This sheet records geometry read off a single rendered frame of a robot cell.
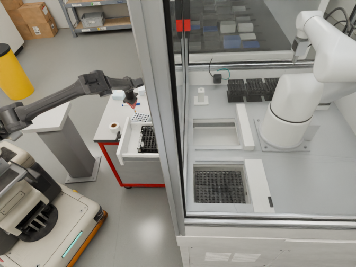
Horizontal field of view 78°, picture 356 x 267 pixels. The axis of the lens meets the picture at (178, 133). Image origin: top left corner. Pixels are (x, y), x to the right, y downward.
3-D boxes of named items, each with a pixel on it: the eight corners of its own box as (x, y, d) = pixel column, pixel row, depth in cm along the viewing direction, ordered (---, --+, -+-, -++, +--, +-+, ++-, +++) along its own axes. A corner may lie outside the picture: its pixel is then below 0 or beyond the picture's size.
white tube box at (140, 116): (131, 123, 154) (130, 119, 152) (136, 115, 160) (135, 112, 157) (147, 126, 151) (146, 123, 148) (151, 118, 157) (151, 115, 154)
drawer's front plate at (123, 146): (121, 165, 124) (115, 154, 116) (130, 128, 143) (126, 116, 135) (124, 166, 124) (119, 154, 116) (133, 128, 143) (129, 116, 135)
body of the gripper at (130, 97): (139, 95, 146) (136, 86, 141) (132, 105, 140) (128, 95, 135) (130, 93, 148) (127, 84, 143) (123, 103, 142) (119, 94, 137)
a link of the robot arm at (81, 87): (87, 66, 81) (99, 92, 83) (102, 70, 94) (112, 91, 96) (-10, 112, 87) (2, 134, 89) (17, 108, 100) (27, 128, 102)
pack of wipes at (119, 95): (124, 100, 172) (122, 96, 169) (112, 100, 173) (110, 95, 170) (129, 89, 182) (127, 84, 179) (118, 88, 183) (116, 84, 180)
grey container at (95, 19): (83, 28, 430) (79, 19, 418) (86, 21, 450) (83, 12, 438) (103, 26, 430) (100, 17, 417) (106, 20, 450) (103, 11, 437)
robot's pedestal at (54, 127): (65, 184, 213) (18, 131, 156) (73, 158, 233) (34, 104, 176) (96, 181, 212) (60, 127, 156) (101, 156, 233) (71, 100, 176)
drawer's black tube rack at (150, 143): (139, 156, 126) (136, 148, 121) (143, 133, 137) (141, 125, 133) (177, 156, 124) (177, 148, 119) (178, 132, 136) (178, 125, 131)
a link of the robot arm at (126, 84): (85, 73, 91) (97, 98, 92) (97, 68, 89) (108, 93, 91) (122, 78, 132) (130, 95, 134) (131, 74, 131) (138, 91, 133)
